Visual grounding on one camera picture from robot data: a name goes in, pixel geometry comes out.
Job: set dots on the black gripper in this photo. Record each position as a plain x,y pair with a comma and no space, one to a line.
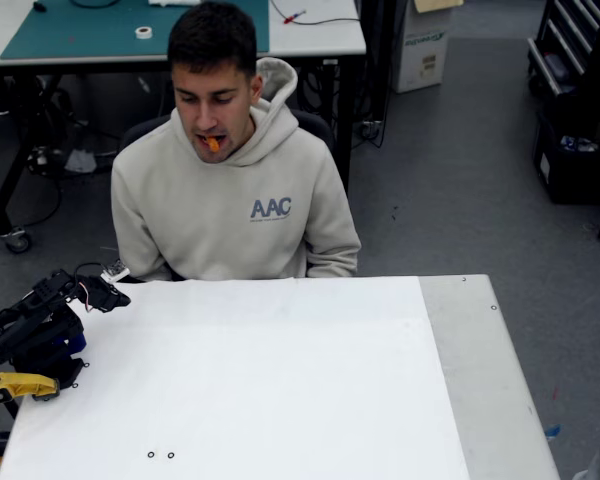
106,297

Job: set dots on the orange rectangular block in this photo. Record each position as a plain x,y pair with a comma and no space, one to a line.
213,144

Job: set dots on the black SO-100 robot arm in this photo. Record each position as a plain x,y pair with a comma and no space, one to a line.
30,335

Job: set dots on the grey caster wheel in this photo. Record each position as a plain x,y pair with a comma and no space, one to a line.
17,241

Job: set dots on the man in beige hoodie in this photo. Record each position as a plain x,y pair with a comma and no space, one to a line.
230,210

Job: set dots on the large white paper sheet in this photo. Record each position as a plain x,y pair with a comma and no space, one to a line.
260,380

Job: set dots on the black office chair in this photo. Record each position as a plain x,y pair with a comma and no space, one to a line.
320,125

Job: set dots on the white tape roll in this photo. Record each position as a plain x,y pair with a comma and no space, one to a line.
143,32

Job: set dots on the green cutting mat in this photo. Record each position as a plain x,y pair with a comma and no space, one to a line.
95,30

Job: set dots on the red and blue pen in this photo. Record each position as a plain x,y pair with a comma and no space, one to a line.
294,18

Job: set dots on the white cardboard box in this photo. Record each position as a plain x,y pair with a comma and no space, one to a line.
425,55

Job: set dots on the blue tape scrap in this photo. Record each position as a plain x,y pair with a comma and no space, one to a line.
553,432

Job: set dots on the black storage bin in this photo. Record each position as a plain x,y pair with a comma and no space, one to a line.
570,175

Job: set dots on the black tool cart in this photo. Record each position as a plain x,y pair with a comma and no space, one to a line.
565,45

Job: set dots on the small white wrist camera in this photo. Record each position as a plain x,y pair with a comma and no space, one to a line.
115,272

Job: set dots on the white work table black frame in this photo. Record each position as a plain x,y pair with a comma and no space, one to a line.
320,40

